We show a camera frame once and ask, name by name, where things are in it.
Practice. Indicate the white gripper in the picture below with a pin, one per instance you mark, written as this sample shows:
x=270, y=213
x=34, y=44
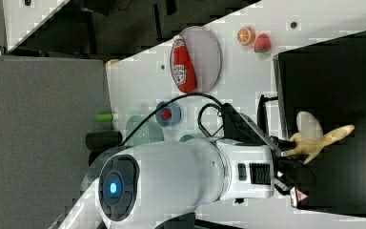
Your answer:
x=249, y=170

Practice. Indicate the peeled banana toy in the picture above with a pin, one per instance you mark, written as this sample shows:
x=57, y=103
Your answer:
x=310, y=140

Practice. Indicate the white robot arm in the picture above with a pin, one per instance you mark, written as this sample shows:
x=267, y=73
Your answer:
x=151, y=185

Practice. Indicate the silver toaster oven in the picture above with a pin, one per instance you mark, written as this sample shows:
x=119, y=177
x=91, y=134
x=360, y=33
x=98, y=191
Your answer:
x=328, y=80

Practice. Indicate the pink strawberry toy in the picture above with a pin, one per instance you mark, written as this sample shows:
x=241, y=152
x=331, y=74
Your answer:
x=262, y=43

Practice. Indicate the orange slice toy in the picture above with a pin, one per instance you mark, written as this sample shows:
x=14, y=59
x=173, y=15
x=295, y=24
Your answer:
x=246, y=36

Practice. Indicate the blue bowl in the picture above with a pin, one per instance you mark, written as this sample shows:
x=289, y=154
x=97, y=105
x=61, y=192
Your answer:
x=176, y=115

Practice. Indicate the small red strawberry toy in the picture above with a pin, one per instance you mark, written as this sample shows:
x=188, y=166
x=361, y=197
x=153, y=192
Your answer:
x=166, y=114

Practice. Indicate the grey round plate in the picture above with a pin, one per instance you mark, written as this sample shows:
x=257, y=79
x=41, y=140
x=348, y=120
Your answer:
x=205, y=55

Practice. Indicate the red ketchup bottle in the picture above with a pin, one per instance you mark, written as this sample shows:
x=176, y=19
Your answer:
x=183, y=70

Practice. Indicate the green lime toy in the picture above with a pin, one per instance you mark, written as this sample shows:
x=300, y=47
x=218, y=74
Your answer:
x=104, y=117

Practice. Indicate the small black pot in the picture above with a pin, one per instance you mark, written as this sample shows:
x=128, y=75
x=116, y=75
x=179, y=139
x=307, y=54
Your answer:
x=103, y=140

